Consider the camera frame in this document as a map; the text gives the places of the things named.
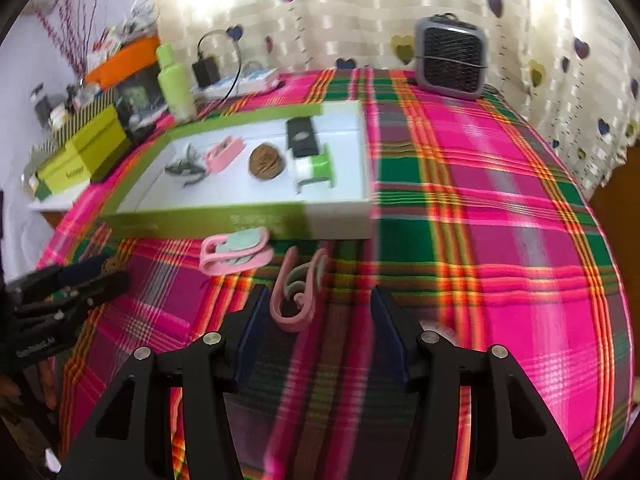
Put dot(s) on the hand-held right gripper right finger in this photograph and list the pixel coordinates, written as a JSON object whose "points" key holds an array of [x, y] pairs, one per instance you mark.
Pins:
{"points": [[392, 345]]}

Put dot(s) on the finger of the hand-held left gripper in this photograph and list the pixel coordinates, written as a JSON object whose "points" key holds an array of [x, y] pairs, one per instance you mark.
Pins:
{"points": [[100, 290], [75, 275]]}

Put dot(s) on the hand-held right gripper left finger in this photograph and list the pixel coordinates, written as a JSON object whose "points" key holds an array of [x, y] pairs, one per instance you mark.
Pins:
{"points": [[252, 332]]}

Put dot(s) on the green and white box tray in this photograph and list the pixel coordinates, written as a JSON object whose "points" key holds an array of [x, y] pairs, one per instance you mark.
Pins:
{"points": [[240, 220]]}

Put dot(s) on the grey claw clip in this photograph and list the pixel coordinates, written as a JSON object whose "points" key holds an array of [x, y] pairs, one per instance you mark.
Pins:
{"points": [[186, 167]]}

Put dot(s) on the white and green spool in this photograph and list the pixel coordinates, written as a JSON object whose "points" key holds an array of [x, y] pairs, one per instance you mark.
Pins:
{"points": [[312, 167]]}

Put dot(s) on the black and pink round clip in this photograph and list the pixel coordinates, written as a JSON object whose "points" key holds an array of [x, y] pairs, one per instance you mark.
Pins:
{"points": [[222, 155]]}

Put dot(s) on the black rectangular button device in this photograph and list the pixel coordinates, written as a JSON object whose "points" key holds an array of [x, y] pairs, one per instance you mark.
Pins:
{"points": [[302, 135]]}

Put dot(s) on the white round jar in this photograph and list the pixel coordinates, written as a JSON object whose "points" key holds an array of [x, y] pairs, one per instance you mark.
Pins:
{"points": [[445, 332]]}

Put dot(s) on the white side table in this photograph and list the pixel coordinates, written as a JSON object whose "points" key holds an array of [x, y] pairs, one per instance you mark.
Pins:
{"points": [[47, 204]]}

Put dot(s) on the lime green box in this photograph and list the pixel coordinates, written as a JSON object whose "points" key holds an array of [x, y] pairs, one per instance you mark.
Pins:
{"points": [[85, 152]]}

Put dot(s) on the plaid tablecloth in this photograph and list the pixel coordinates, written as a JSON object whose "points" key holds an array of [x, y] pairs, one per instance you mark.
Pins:
{"points": [[500, 240]]}

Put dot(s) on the glass jar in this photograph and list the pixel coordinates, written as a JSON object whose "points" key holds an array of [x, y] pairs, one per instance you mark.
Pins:
{"points": [[41, 105]]}

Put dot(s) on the light green bottle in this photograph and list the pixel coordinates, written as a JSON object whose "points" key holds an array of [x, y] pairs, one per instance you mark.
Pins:
{"points": [[176, 90]]}

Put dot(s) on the orange box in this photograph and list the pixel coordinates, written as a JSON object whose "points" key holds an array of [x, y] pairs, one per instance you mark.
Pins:
{"points": [[122, 60]]}

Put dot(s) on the black charger adapter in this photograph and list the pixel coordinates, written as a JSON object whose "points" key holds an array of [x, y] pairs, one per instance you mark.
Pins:
{"points": [[206, 74]]}

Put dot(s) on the white power strip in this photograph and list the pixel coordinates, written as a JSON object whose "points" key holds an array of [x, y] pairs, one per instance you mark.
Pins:
{"points": [[250, 80]]}

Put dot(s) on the pink flower branches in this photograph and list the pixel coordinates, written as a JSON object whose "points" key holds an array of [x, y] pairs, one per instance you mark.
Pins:
{"points": [[70, 15]]}

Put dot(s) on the white plastic bag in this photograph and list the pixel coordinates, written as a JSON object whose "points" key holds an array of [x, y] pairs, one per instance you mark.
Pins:
{"points": [[137, 15]]}

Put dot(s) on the grey fan heater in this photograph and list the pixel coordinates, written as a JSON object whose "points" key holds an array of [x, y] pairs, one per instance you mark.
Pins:
{"points": [[450, 57]]}

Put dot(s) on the heart print curtain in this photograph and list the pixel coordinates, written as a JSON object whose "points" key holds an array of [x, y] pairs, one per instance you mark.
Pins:
{"points": [[360, 10]]}

